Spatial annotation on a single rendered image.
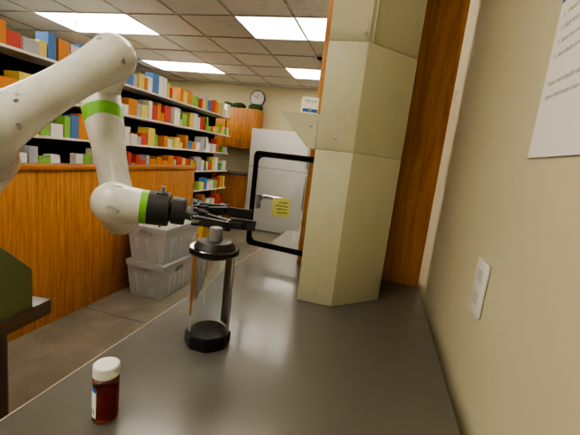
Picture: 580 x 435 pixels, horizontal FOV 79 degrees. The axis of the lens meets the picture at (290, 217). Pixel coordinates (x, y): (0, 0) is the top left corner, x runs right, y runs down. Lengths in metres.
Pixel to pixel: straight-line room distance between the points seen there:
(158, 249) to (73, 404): 2.57
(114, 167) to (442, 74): 1.14
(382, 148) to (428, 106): 0.37
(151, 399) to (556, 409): 0.59
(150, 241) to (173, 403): 2.63
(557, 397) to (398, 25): 0.96
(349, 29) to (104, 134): 0.77
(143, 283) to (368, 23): 2.87
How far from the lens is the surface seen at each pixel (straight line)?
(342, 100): 1.06
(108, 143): 1.19
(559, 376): 0.54
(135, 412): 0.70
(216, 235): 0.77
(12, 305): 1.06
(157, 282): 3.34
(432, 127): 1.42
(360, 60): 1.08
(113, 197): 0.97
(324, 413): 0.72
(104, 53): 1.13
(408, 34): 1.20
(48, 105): 1.02
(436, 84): 1.45
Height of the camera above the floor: 1.38
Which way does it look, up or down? 10 degrees down
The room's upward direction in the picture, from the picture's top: 7 degrees clockwise
